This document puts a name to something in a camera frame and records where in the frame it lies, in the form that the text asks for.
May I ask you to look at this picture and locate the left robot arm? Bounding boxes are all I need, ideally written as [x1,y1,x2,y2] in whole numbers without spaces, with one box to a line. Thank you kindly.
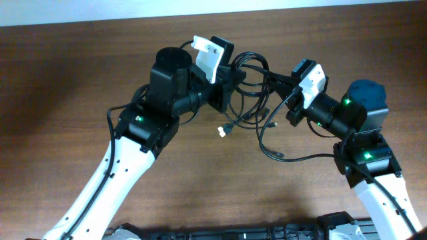
[44,45,246,239]

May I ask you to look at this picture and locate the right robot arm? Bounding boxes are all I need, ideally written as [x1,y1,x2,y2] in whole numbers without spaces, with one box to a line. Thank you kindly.
[270,77,422,239]

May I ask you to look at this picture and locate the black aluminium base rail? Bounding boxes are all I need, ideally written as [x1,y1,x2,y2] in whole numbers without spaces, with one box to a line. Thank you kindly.
[102,211,380,240]

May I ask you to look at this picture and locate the right camera cable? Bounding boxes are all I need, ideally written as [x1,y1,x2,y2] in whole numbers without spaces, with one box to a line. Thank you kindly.
[255,86,418,236]

